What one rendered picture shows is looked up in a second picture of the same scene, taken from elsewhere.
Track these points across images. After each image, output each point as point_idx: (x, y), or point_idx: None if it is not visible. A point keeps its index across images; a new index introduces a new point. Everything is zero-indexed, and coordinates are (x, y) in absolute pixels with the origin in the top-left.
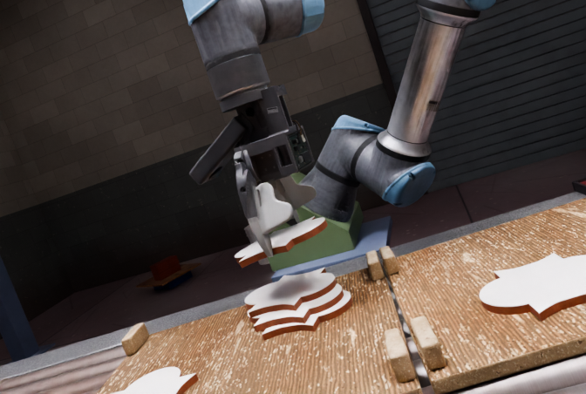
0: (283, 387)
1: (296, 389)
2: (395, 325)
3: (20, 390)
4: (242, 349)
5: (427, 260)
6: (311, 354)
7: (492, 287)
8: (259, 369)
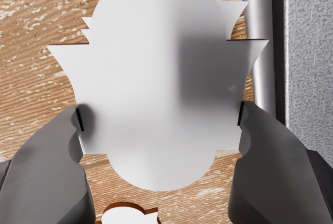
0: (1, 95)
1: (2, 108)
2: (99, 159)
3: None
4: None
5: (227, 164)
6: (55, 103)
7: (131, 212)
8: (24, 53)
